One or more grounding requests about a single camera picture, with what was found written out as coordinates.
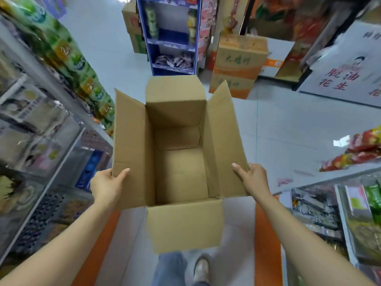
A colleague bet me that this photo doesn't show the orange and tan carton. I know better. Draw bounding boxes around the orange and tan carton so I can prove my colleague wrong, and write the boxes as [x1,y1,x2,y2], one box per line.
[213,34,269,81]
[208,72,256,100]

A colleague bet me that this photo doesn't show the pile of red snack packets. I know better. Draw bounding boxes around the pile of red snack packets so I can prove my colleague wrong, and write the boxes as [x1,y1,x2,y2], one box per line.
[319,126,381,172]

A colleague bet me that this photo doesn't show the blue cardboard display stand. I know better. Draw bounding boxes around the blue cardboard display stand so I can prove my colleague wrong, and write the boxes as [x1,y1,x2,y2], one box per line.
[136,0,203,76]

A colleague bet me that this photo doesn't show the white sign with red characters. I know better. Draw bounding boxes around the white sign with red characters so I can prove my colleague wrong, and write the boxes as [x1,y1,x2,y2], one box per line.
[297,21,381,108]

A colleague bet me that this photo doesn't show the tall tan printed carton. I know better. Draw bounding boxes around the tall tan printed carton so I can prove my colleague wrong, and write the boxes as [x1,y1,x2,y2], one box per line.
[214,0,251,42]

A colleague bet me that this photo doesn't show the blue snack packets bin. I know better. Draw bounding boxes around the blue snack packets bin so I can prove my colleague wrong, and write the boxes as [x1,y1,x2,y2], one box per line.
[75,150,104,191]

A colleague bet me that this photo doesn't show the shelf of bagged snacks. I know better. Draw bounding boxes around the shelf of bagged snacks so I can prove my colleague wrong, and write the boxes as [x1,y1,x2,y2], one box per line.
[273,167,381,286]

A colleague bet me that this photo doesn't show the shelf of red orange goods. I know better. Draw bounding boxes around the shelf of red orange goods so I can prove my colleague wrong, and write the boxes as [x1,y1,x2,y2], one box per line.
[248,0,371,82]

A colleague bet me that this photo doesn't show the person's right hand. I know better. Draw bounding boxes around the person's right hand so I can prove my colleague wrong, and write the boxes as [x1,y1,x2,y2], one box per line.
[232,163,272,203]

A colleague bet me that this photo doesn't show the pink printed display column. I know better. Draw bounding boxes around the pink printed display column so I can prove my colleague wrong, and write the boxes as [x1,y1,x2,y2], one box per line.
[198,0,218,69]

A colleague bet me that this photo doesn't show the plain brown cardboard box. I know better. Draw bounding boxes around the plain brown cardboard box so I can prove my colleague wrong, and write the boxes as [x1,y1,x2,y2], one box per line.
[121,0,141,35]

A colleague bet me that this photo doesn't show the green drink bottle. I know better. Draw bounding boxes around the green drink bottle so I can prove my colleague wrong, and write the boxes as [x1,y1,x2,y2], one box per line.
[145,2,159,39]

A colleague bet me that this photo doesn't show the flat white orange carton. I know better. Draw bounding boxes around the flat white orange carton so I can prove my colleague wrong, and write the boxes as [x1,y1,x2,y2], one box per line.
[258,38,296,79]

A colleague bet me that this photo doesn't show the person's right forearm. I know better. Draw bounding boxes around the person's right forearm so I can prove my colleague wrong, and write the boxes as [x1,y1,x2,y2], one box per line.
[254,192,376,286]

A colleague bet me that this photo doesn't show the person's blue jeans leg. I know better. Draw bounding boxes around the person's blue jeans leg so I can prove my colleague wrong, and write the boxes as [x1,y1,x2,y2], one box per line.
[150,251,189,286]

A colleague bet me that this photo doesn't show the pile of pale snack packets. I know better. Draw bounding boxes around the pile of pale snack packets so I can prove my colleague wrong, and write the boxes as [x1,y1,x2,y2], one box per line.
[154,53,194,71]

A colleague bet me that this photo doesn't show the green printed cardboard box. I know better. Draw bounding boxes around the green printed cardboard box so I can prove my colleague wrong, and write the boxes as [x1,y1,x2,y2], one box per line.
[128,32,148,54]

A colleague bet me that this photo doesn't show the person's left hand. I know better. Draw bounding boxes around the person's left hand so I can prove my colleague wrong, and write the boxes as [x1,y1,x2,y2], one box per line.
[90,168,130,210]

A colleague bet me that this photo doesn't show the person's left forearm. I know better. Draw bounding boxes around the person's left forearm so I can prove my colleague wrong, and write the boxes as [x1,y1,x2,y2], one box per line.
[0,195,119,286]

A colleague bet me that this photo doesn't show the person's beige shoe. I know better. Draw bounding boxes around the person's beige shoe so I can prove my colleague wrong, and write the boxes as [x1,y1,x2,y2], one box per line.
[192,255,211,285]

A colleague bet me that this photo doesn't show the yellow drink bottle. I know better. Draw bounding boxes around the yellow drink bottle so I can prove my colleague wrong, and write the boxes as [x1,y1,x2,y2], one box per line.
[187,9,197,45]

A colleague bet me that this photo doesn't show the metal shelf with clear bins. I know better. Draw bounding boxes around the metal shelf with clear bins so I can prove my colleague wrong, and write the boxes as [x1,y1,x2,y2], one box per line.
[0,15,115,267]

